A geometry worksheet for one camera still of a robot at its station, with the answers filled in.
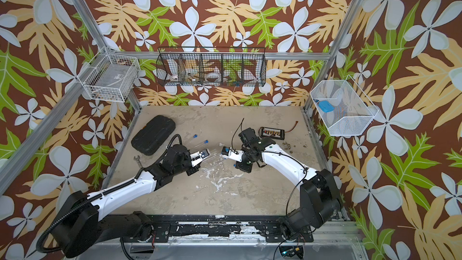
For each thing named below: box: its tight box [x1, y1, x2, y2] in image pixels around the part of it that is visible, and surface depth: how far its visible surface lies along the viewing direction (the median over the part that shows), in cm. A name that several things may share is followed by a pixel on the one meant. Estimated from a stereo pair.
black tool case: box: [131, 114, 176, 156], surface depth 101 cm
